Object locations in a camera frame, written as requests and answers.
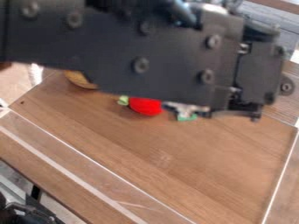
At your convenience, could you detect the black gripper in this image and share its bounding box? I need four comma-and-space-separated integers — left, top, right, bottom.
211, 23, 297, 123

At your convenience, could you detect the red plush strawberry toy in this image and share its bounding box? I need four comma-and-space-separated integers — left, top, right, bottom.
117, 95, 163, 116

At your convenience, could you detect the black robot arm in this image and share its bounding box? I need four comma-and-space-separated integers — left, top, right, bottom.
0, 0, 296, 120

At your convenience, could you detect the green rectangular block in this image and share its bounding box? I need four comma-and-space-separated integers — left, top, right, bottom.
177, 114, 198, 122

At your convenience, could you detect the wooden bowl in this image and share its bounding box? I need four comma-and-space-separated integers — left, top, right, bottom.
65, 70, 99, 89

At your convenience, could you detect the clear acrylic table barrier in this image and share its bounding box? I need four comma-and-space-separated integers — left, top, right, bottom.
0, 58, 299, 224

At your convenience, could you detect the black clamp under table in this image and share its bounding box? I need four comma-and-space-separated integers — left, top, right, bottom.
0, 186, 66, 224

